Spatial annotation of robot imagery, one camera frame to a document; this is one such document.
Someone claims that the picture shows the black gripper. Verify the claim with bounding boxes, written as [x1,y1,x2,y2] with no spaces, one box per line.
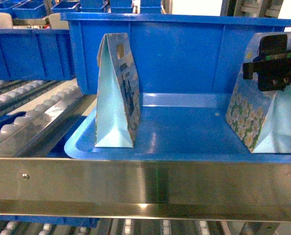
[243,34,291,92]

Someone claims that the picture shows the flower gift bag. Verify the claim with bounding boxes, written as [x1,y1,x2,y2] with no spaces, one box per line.
[95,33,141,148]
[225,32,291,153]

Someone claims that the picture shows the large blue crate behind tray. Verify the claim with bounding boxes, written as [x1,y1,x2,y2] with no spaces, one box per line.
[61,12,291,94]

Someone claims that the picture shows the blue plastic tray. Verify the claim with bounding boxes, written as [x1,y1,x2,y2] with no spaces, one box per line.
[65,94,291,164]

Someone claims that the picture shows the white roller track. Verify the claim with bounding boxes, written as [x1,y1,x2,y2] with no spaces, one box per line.
[0,85,81,156]

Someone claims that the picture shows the blue crate at left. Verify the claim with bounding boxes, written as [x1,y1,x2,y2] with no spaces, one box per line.
[0,29,75,81]

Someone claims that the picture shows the steel front rack rail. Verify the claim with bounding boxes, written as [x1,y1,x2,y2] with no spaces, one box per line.
[0,158,291,222]

